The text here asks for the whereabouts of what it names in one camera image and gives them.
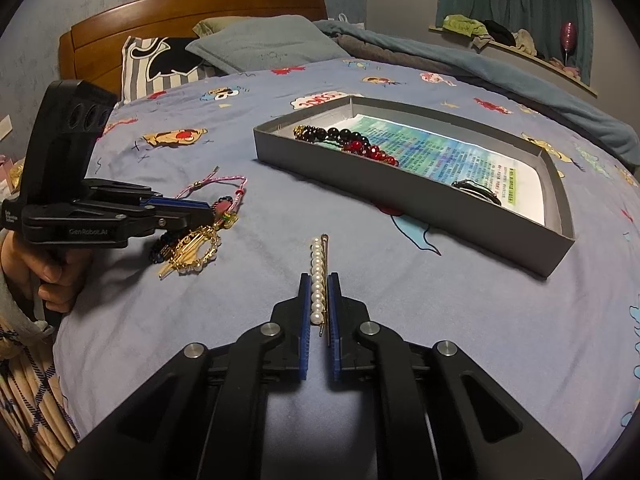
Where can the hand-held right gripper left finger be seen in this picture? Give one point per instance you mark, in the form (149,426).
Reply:
(302,330)

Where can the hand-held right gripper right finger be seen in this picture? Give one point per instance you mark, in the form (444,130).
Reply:
(335,330)

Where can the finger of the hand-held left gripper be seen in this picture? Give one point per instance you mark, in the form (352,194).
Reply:
(190,217)
(175,204)

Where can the gold pearl oval hair clip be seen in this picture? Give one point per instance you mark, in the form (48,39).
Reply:
(190,255)

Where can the grey shallow cardboard box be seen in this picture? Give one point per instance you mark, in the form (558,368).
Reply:
(400,195)

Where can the person's left forearm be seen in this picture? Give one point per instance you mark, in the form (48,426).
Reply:
(15,310)

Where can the person's left hand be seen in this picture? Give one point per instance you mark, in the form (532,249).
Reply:
(55,275)

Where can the striped black-print pillow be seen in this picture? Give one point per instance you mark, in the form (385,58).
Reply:
(137,75)

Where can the olive pillow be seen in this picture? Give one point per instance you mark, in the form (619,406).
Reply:
(215,25)

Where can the blue-grey pillow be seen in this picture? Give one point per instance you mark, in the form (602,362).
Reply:
(270,45)

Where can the wooden headboard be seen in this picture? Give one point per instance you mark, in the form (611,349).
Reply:
(200,7)

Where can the printed paper sheet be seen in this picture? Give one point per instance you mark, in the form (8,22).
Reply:
(440,160)

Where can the dark grey quilt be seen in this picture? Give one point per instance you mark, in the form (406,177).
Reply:
(360,49)

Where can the person's plaid clothing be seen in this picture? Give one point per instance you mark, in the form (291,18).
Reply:
(30,400)

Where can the blue blanket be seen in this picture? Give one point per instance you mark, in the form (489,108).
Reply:
(425,47)

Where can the green cloth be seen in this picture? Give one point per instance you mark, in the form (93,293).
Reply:
(462,25)

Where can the black cloth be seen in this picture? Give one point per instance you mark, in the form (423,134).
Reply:
(500,32)

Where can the beige cloth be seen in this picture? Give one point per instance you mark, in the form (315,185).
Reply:
(525,41)

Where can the small pink item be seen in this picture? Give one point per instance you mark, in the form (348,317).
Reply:
(562,66)

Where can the pink balloon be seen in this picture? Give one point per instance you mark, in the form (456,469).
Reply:
(569,35)

